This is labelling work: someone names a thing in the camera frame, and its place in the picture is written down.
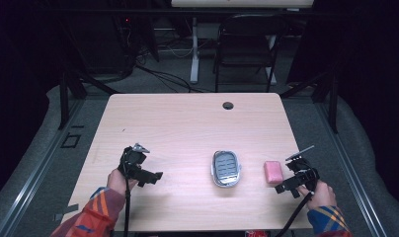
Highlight floor cables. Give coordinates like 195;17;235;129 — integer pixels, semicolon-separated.
133;39;215;95

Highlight white desk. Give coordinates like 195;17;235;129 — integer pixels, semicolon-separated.
170;0;316;85

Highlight black folding chair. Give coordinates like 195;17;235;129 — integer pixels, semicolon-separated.
212;13;288;94

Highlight person's left hand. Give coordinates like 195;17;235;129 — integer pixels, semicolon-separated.
106;167;139;199

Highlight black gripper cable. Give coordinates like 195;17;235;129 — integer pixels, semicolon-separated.
274;191;316;237
122;176;132;237

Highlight grey soap dish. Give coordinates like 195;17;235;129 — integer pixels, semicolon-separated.
209;149;243;190

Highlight red packet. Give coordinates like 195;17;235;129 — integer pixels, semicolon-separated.
244;229;270;237

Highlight pink soap bar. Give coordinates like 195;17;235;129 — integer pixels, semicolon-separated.
263;160;284;186

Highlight black metal stand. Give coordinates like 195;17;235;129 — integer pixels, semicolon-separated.
56;69;120;131
279;69;341;134

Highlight person's right hand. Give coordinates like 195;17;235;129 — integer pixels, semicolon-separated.
296;180;338;211

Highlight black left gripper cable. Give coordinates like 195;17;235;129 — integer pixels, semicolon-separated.
122;176;132;237

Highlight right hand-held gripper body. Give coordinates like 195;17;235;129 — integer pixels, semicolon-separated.
283;144;321;188

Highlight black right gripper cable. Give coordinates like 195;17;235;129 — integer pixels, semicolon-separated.
274;191;316;237

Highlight grey tape strip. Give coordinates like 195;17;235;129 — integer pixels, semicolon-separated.
52;202;81;223

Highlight aluminium floor rail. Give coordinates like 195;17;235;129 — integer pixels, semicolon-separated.
315;102;389;237
0;98;87;237

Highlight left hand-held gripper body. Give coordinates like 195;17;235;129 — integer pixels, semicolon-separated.
118;142;151;181

